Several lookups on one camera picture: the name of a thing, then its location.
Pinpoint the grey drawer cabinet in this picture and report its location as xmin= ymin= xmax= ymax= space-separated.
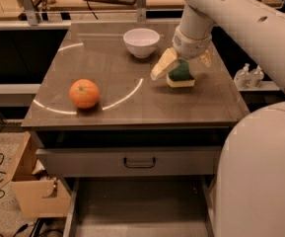
xmin=21 ymin=21 xmax=250 ymax=237

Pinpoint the orange fruit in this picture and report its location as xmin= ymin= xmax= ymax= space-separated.
xmin=69 ymin=79 xmax=100 ymax=109

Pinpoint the metal railing frame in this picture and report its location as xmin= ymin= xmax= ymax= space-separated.
xmin=0 ymin=0 xmax=189 ymax=32

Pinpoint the clear pump bottle right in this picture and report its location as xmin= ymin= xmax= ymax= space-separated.
xmin=249 ymin=66 xmax=264 ymax=88

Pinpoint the cardboard box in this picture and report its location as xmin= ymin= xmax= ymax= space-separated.
xmin=0 ymin=132 xmax=71 ymax=219

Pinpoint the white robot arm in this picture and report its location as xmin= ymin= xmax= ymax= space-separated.
xmin=173 ymin=0 xmax=285 ymax=237

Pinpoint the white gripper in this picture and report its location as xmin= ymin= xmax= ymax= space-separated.
xmin=150 ymin=26 xmax=212 ymax=80

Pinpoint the white bowl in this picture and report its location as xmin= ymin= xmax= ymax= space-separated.
xmin=123 ymin=28 xmax=160 ymax=58

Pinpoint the green and yellow sponge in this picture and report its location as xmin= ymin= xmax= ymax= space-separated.
xmin=166 ymin=59 xmax=195 ymax=88

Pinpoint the closed drawer with black handle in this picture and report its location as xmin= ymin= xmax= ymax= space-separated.
xmin=36 ymin=146 xmax=221 ymax=178

